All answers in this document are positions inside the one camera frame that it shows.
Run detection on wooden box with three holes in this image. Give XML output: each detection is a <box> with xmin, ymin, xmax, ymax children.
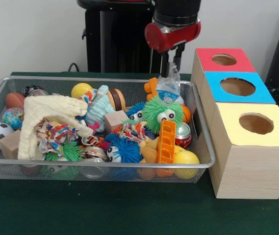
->
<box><xmin>190</xmin><ymin>47</ymin><xmax>279</xmax><ymax>199</ymax></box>

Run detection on orange plastic building block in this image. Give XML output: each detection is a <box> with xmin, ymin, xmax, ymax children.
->
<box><xmin>144</xmin><ymin>77</ymin><xmax>160</xmax><ymax>101</ymax></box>
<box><xmin>156</xmin><ymin>119</ymin><xmax>177</xmax><ymax>164</ymax></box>

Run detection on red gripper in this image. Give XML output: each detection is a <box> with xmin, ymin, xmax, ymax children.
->
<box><xmin>144</xmin><ymin>20</ymin><xmax>202</xmax><ymax>78</ymax></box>

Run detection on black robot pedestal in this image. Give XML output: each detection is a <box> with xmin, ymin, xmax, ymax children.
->
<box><xmin>76</xmin><ymin>0</ymin><xmax>164</xmax><ymax>73</ymax></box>

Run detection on colourful globe ball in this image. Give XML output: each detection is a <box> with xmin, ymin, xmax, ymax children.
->
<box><xmin>1</xmin><ymin>107</ymin><xmax>25</xmax><ymax>130</ymax></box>

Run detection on crushed clear plastic bottle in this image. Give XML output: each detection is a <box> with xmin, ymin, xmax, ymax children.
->
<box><xmin>155</xmin><ymin>61</ymin><xmax>181</xmax><ymax>106</ymax></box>

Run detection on green spiky toy with eyes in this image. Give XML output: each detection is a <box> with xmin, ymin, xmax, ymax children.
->
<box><xmin>142</xmin><ymin>95</ymin><xmax>184</xmax><ymax>135</ymax></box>

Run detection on silver mesh bin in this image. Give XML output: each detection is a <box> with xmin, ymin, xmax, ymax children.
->
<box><xmin>0</xmin><ymin>75</ymin><xmax>215</xmax><ymax>185</ymax></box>

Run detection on orange toy basketball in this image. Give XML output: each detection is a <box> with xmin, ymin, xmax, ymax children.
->
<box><xmin>181</xmin><ymin>104</ymin><xmax>192</xmax><ymax>124</ymax></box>

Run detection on yellow ball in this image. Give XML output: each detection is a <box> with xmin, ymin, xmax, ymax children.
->
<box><xmin>174</xmin><ymin>150</ymin><xmax>200</xmax><ymax>181</ymax></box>
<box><xmin>71</xmin><ymin>83</ymin><xmax>93</xmax><ymax>99</ymax></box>

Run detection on cream knitted cloth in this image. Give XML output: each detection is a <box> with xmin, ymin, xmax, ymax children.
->
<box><xmin>18</xmin><ymin>94</ymin><xmax>94</xmax><ymax>160</ymax></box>

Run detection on blue spiky toy with eyes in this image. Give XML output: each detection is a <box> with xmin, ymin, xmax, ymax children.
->
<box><xmin>106</xmin><ymin>137</ymin><xmax>142</xmax><ymax>164</ymax></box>

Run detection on dark green table cloth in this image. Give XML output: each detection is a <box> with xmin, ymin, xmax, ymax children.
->
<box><xmin>0</xmin><ymin>71</ymin><xmax>279</xmax><ymax>235</ymax></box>

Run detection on black cable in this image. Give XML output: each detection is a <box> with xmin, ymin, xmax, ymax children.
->
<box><xmin>67</xmin><ymin>62</ymin><xmax>89</xmax><ymax>73</ymax></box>

